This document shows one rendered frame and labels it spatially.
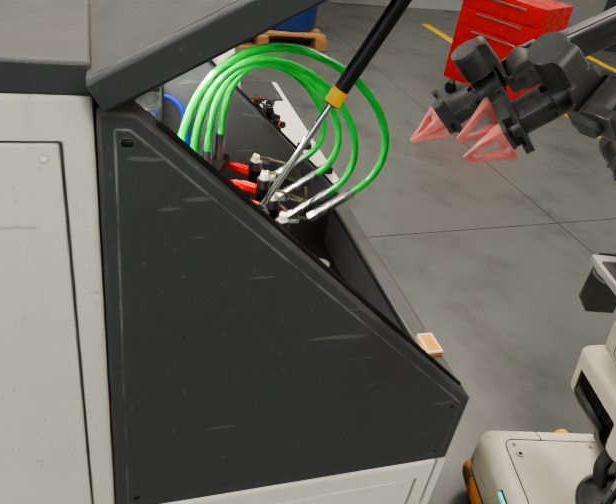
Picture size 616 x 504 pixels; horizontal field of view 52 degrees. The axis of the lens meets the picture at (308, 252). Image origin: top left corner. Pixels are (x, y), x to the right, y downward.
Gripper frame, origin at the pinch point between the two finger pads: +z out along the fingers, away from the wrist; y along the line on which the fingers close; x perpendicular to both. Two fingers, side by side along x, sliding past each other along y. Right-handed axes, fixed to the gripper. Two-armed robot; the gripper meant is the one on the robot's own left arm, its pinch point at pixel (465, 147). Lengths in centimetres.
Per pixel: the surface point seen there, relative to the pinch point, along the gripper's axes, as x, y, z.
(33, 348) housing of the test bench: -37, 37, 47
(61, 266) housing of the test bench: -42, 33, 36
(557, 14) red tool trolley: 237, -354, -41
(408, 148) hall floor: 197, -255, 81
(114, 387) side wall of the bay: -25, 37, 47
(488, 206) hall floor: 210, -184, 46
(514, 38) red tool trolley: 232, -350, -8
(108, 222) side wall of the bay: -42, 31, 29
